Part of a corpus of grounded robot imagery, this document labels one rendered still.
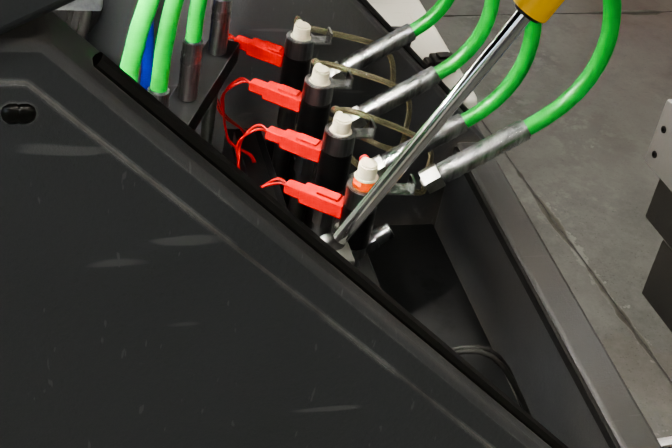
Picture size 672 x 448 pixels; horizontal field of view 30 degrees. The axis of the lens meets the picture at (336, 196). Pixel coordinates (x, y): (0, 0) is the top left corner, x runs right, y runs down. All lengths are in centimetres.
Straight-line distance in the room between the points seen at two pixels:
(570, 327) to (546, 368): 5
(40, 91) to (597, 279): 245
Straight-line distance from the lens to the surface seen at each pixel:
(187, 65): 110
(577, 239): 300
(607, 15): 100
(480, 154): 102
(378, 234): 105
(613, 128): 347
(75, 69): 51
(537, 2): 56
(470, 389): 68
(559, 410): 121
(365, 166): 100
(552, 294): 124
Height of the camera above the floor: 170
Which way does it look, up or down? 35 degrees down
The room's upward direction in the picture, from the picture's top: 11 degrees clockwise
